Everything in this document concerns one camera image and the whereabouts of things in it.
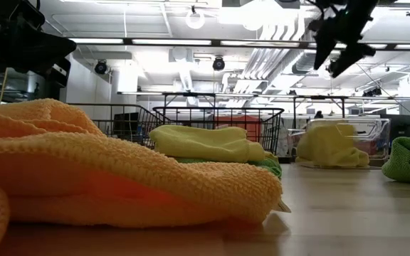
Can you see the clear plastic bin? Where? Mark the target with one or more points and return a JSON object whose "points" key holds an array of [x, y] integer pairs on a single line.
{"points": [[377, 142]]}

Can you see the black computer monitor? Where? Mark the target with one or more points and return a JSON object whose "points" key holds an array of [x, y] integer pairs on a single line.
{"points": [[399, 126], [126, 123]]}

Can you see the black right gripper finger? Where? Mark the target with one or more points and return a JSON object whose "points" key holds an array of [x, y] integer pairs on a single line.
{"points": [[351, 57], [323, 42]]}

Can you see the large orange microfiber towel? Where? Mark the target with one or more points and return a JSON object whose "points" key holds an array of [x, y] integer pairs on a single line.
{"points": [[119, 170]]}

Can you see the red-orange background object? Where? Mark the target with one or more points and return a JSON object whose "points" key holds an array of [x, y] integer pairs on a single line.
{"points": [[240, 128]]}

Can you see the person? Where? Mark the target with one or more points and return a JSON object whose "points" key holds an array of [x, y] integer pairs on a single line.
{"points": [[318, 114]]}

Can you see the black overhead frame beam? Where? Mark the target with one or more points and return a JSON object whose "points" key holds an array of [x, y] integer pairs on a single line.
{"points": [[215, 43]]}

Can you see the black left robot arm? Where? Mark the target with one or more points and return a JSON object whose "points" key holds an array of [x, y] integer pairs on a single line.
{"points": [[13, 42]]}

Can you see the yellow microfiber towel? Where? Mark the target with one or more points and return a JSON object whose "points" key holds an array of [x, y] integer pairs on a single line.
{"points": [[198, 142], [326, 149]]}

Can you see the black ceiling spotlight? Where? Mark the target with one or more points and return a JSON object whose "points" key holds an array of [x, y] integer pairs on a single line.
{"points": [[218, 63], [100, 67]]}

